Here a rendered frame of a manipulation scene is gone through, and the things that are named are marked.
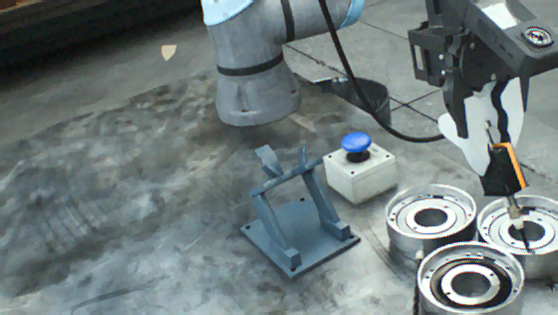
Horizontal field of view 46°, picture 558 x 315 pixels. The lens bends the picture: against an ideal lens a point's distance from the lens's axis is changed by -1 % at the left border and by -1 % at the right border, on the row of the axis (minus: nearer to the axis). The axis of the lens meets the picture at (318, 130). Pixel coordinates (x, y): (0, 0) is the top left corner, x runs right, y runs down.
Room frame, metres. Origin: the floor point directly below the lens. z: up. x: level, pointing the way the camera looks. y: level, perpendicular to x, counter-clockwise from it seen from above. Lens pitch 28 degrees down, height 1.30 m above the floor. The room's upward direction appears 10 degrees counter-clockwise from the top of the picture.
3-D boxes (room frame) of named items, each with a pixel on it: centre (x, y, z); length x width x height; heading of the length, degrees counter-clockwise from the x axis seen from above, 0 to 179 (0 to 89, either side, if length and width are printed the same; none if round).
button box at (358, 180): (0.77, -0.04, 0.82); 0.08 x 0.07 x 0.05; 26
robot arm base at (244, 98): (1.07, 0.09, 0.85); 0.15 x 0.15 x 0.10
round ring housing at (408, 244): (0.63, -0.11, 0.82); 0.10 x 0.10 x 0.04
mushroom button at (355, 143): (0.76, -0.05, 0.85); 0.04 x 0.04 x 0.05
